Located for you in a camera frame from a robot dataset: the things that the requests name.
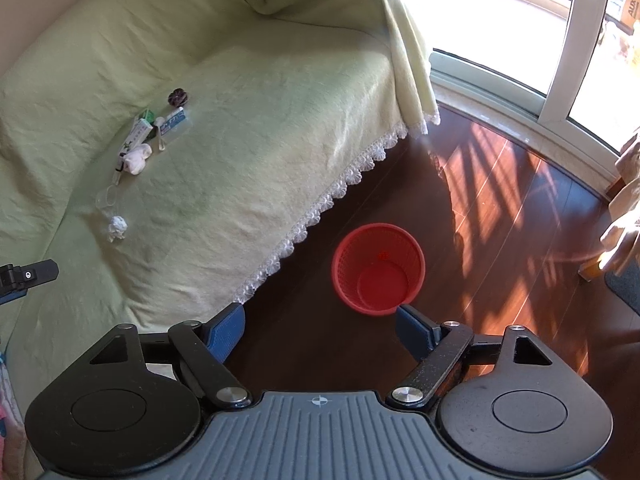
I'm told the red plastic mesh basket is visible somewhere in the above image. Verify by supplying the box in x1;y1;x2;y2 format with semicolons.
331;222;426;316

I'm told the white tissue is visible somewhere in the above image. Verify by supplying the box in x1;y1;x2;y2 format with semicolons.
107;216;128;243

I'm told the clear plastic cup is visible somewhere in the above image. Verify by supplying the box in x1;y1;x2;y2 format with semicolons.
94;185;118;211

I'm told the clear box blue label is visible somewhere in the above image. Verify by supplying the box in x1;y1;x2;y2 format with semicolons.
158;107;188;136

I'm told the dark brown velvet scrunchie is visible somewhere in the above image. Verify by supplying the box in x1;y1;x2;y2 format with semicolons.
167;88;189;108

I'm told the wooden furniture leg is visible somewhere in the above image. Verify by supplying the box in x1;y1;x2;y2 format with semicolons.
578;255;604;283

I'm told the long white parrot box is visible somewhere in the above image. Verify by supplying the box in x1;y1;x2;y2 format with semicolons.
118;118;153;158

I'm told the dark floor mat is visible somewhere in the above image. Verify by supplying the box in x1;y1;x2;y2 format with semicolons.
604;264;640;314

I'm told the light green sofa cover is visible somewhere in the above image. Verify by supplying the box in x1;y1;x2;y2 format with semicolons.
0;0;442;411

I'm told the green white medicine box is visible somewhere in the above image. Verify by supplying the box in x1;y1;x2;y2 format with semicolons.
138;108;155;124

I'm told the cardboard box outside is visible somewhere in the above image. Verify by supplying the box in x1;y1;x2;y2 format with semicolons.
605;0;639;35

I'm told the white sliding window frame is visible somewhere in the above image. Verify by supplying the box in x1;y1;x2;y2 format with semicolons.
432;0;639;185

